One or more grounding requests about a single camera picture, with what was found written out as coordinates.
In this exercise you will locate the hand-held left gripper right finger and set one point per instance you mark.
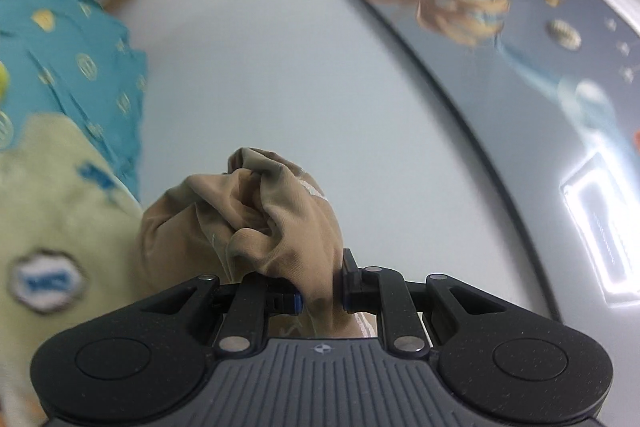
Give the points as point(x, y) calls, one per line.
point(348, 292)

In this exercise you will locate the teal patterned garment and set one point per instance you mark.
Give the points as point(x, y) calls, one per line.
point(65, 47)

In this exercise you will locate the tan cloth garment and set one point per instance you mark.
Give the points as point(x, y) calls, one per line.
point(280, 227)

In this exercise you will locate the light green garment with patch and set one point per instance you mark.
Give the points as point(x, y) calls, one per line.
point(55, 257)

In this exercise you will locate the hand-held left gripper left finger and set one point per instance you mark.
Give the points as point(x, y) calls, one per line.
point(292, 302)

